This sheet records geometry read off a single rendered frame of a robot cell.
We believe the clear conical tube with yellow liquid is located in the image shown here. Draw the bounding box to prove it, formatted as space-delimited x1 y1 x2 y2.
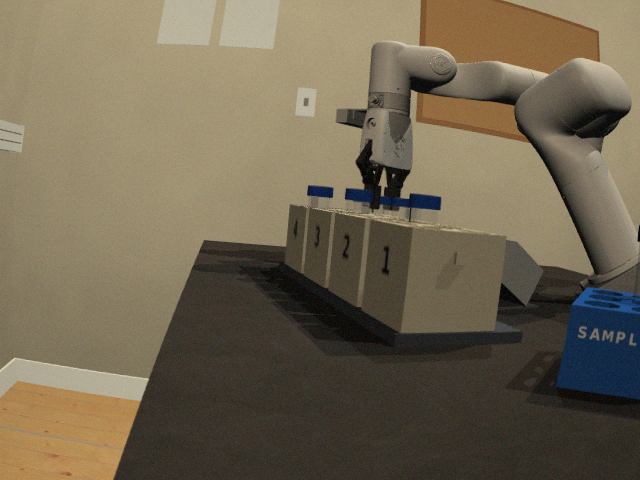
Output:
345 188 373 214

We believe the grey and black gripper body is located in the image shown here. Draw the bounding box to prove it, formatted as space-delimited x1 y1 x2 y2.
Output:
360 108 413 172

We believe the blue tube rack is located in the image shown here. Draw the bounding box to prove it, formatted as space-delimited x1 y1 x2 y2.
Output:
556 287 640 399

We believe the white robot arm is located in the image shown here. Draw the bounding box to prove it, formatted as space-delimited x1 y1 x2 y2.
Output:
336 41 640 285

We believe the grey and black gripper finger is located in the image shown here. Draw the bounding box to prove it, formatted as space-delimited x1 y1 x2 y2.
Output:
384 169 410 198
356 139 383 210

